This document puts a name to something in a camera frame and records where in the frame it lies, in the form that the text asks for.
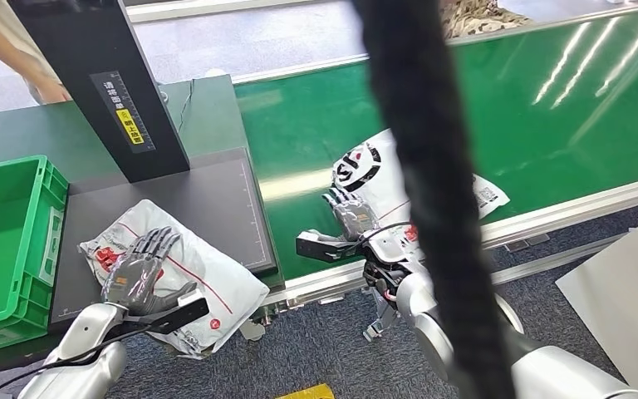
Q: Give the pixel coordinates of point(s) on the yellow floor marker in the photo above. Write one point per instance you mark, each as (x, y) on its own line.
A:
(308, 392)

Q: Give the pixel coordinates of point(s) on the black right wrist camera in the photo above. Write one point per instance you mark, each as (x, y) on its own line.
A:
(319, 249)

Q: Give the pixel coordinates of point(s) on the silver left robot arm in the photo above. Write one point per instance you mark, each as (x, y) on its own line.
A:
(82, 336)

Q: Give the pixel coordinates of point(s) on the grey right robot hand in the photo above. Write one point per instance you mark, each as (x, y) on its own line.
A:
(355, 215)

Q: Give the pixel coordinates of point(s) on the person's forearm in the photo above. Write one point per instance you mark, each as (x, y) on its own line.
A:
(5, 52)

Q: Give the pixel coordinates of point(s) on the metal conveyor foot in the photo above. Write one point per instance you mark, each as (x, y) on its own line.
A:
(252, 330)

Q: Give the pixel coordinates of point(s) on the black scanner post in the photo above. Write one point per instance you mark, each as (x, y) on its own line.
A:
(93, 55)

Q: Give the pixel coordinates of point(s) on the grey lower frame bar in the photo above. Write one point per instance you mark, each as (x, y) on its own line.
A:
(561, 256)

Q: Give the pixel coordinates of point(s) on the person's hand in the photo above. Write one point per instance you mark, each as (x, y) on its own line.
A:
(52, 91)

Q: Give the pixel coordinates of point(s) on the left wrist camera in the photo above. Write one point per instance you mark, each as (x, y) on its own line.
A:
(187, 314)

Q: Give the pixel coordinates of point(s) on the green plastic crate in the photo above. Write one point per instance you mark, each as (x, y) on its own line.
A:
(0, 231)

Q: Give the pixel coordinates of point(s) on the metal conveyor bracket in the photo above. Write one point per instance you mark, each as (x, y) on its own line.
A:
(379, 319)

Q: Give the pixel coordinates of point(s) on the green conveyor belt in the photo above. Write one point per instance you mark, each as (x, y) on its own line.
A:
(308, 110)

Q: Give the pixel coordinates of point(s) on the metal mounting plate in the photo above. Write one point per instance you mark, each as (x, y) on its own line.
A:
(525, 242)

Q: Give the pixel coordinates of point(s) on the black scanner platform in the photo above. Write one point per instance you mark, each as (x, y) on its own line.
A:
(209, 204)

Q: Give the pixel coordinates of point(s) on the aluminium conveyor side rail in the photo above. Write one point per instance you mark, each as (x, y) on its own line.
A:
(572, 212)
(308, 67)

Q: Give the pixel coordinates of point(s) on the white package with black logo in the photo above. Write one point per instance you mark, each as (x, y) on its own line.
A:
(385, 187)

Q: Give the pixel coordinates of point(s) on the dark green table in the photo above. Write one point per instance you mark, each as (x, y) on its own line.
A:
(22, 132)

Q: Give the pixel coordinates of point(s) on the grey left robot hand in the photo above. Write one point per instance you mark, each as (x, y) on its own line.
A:
(132, 275)

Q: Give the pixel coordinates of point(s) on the yellow black label sticker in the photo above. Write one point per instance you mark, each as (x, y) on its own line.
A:
(132, 126)

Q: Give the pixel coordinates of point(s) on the person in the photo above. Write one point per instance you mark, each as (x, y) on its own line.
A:
(11, 22)

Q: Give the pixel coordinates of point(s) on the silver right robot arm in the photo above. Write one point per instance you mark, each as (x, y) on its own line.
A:
(415, 297)

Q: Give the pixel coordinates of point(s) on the camouflage cloth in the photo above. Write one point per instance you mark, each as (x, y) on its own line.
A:
(478, 16)

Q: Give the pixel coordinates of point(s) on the pale grey panel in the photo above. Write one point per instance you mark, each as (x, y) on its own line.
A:
(627, 297)

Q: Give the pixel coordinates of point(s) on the pale crate label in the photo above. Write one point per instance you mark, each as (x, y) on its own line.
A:
(52, 245)

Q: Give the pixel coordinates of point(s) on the white package with red print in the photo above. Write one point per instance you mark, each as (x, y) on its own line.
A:
(214, 281)

